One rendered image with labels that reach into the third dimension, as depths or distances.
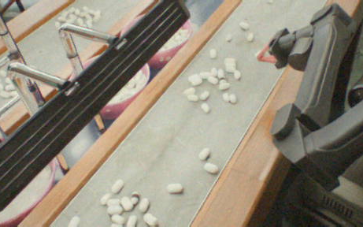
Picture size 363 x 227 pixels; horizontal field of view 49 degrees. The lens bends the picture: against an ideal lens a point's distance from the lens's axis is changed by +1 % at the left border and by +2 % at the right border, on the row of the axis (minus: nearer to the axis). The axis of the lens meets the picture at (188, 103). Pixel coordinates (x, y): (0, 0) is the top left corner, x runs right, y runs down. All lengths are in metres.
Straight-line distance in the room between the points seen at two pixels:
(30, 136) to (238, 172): 0.51
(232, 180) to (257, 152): 0.11
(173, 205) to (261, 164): 0.24
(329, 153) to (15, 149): 0.49
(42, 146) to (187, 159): 0.45
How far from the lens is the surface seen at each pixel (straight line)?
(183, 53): 1.35
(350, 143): 0.61
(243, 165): 1.01
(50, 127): 0.74
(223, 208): 0.94
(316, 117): 0.73
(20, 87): 0.90
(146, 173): 1.05
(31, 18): 1.77
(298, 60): 0.96
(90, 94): 0.78
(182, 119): 1.16
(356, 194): 1.35
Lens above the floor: 1.57
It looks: 44 degrees down
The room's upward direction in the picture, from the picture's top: 8 degrees counter-clockwise
